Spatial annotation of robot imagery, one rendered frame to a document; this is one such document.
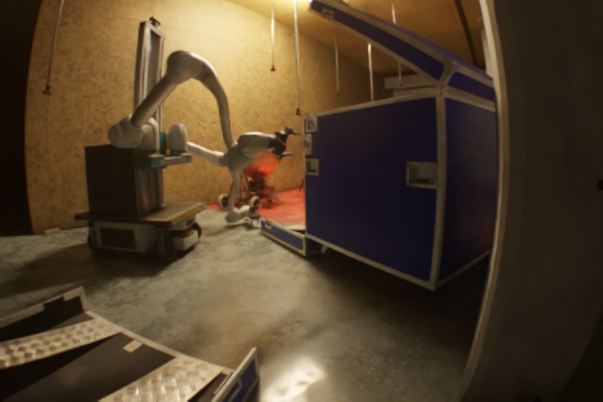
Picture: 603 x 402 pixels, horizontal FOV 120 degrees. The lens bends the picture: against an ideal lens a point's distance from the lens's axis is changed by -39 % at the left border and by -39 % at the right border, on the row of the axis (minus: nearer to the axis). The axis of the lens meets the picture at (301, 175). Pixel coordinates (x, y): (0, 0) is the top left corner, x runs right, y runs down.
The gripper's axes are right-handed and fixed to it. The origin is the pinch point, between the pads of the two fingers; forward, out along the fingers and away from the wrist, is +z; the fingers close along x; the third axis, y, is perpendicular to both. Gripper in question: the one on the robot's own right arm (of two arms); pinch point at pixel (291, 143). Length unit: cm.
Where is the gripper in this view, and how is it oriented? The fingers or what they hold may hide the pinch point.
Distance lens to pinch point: 171.5
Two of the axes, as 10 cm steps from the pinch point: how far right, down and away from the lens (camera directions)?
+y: -7.0, -4.6, 5.5
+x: -3.2, 8.8, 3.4
